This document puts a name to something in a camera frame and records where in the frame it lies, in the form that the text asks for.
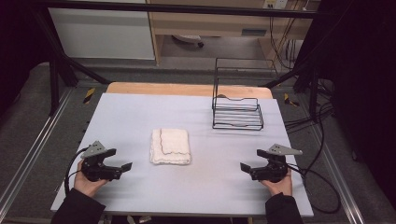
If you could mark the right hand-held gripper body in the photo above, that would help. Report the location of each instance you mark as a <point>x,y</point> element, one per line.
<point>274,171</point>

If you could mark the person's right hand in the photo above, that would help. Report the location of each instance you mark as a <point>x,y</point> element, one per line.
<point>281,186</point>

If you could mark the white wall outlet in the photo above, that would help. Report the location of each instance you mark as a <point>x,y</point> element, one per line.
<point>275,3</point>

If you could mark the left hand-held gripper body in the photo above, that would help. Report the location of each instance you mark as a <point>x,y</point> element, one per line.
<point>93,169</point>

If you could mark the black curtain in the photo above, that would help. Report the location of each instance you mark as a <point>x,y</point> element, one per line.
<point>364,77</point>
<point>18,46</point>

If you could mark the person's left hand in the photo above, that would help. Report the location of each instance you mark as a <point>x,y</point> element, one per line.
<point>84,185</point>

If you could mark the black metal frame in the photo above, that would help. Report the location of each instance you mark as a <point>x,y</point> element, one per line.
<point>186,8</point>

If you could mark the pale lilac table mat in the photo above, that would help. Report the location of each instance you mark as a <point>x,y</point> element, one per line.
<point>193,186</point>

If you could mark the white cabinet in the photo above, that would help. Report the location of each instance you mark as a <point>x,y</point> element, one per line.
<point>102,34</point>

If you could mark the office chair base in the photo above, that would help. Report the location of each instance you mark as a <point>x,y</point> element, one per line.
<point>188,38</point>

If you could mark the folded white towel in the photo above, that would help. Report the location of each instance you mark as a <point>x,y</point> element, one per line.
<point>170,146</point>

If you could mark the light wooden desk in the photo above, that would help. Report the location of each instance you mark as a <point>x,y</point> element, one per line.
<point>202,23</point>

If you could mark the aluminium rail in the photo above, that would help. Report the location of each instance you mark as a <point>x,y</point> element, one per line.
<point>341,183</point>
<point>31,152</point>

